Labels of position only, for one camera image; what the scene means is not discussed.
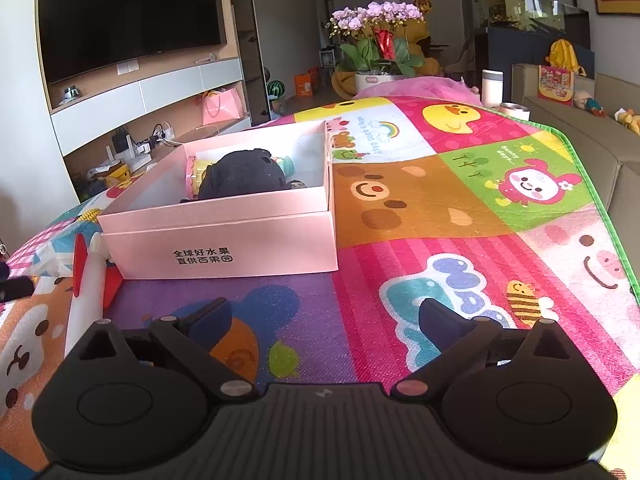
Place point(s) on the purple orchid flower pot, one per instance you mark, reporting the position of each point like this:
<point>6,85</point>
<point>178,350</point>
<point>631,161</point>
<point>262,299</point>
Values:
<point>374,13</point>

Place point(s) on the yellow pink toy in box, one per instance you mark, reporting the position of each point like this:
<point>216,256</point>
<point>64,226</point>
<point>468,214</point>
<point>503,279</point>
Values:
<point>195,170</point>

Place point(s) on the watermelon ball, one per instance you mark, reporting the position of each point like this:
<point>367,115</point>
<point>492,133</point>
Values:
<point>275,89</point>

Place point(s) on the beige sofa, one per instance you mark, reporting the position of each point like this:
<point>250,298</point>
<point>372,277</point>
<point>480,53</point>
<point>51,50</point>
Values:
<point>608,150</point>

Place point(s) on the black plush cat toy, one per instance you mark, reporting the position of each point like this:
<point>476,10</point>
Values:
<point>244,172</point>

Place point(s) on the colourful cartoon play mat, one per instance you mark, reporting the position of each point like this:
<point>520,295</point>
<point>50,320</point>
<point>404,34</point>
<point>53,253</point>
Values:
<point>486,214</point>

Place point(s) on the orange paper bag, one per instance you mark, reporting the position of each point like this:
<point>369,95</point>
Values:
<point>304,85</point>

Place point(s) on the blue white mask package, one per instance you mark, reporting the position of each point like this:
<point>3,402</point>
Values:
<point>55,257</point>

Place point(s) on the colourful gift bag on sofa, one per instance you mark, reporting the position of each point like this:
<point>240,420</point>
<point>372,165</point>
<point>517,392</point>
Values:
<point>556,84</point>

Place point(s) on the black television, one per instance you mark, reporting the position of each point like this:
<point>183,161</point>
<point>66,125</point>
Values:
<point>81,35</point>

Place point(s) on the white red toy rocket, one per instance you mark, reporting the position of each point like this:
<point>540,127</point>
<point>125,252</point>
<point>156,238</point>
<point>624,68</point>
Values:
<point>95,284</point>

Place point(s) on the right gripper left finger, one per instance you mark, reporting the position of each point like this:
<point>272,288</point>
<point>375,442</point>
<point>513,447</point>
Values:
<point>188,341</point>

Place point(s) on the white TV cabinet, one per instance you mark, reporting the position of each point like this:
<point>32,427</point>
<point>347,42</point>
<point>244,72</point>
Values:
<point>84,108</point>

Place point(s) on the pink cardboard box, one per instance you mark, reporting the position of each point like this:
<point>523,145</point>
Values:
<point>154,232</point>

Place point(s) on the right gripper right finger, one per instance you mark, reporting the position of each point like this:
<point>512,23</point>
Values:
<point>461,343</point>

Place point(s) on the pink gift bag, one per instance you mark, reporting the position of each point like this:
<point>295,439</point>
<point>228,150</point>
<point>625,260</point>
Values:
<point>221,106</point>

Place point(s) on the white cylindrical speaker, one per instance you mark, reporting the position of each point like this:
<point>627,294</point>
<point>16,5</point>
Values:
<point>492,88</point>

